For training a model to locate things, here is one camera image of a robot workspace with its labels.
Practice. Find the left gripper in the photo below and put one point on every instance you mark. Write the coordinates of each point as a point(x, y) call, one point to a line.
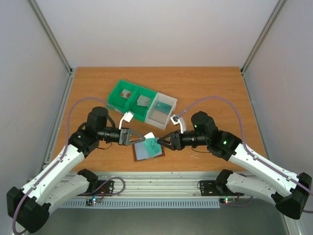
point(124, 137)

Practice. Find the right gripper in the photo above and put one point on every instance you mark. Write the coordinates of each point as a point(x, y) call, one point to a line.
point(175, 140)

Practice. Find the teal vip card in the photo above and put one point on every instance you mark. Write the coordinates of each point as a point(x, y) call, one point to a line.
point(163, 107)
point(152, 147)

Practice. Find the brown leather card holder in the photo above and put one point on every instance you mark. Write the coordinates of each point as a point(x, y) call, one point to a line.
point(140, 152)

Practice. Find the white floral card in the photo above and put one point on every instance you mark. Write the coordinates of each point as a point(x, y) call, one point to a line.
point(139, 97)

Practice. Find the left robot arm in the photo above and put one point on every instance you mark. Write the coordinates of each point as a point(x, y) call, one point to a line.
point(31, 205)

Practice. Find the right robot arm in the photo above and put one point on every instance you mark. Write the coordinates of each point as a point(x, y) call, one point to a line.
point(286, 190)

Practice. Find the white vip card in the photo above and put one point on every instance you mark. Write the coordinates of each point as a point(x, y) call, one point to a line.
point(143, 101)

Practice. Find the red patterned card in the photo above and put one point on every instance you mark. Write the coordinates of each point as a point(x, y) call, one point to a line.
point(125, 94)

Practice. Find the middle green bin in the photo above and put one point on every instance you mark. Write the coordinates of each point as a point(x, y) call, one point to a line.
point(138, 111)

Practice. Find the green bin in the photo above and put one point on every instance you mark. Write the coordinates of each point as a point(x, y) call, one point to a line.
point(138, 111)
point(116, 99)

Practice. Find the white bin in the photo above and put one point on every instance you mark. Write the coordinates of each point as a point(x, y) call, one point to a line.
point(159, 119)

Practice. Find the left green bin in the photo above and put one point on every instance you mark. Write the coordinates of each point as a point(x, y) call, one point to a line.
point(116, 99)

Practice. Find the left controller board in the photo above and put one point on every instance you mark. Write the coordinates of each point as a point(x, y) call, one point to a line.
point(94, 201)

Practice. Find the controller board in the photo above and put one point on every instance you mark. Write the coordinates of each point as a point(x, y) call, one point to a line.
point(94, 201)
point(228, 200)

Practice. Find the right controller board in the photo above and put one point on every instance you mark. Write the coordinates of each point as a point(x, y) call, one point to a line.
point(228, 200)

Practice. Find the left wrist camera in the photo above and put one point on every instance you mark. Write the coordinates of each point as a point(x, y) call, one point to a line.
point(127, 117)

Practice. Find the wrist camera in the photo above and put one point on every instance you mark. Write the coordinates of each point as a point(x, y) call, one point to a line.
point(176, 120)
point(127, 117)

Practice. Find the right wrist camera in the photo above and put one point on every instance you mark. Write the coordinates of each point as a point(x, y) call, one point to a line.
point(176, 120)

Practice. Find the aluminium rail frame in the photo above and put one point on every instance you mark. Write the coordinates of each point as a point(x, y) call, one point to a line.
point(139, 185)

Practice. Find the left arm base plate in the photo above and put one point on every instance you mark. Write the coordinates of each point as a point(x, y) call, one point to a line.
point(100, 188)

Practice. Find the grey slotted cable duct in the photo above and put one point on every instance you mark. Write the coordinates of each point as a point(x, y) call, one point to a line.
point(169, 203)

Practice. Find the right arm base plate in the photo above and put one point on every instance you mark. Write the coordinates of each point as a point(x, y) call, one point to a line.
point(209, 188)

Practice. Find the left frame post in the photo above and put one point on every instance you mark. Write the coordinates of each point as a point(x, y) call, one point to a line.
point(43, 22)

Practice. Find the frame post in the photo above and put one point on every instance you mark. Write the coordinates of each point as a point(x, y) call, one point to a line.
point(43, 22)
point(264, 32)

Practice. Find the right frame post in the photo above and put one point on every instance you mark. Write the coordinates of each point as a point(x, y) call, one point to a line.
point(264, 32)

